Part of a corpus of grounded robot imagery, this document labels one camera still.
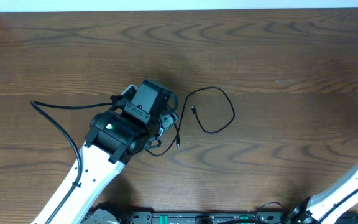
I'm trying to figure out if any black USB cable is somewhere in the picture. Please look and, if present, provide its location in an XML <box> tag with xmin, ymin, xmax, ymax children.
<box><xmin>144</xmin><ymin>86</ymin><xmax>236</xmax><ymax>157</ymax></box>

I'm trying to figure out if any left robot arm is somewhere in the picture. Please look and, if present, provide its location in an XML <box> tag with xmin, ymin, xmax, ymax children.
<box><xmin>34</xmin><ymin>80</ymin><xmax>178</xmax><ymax>223</ymax></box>

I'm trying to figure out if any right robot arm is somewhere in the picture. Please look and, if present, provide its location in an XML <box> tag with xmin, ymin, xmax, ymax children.
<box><xmin>283</xmin><ymin>161</ymin><xmax>358</xmax><ymax>224</ymax></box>

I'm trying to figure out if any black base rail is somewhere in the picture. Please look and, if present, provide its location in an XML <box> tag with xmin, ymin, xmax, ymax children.
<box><xmin>82</xmin><ymin>202</ymin><xmax>358</xmax><ymax>224</ymax></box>

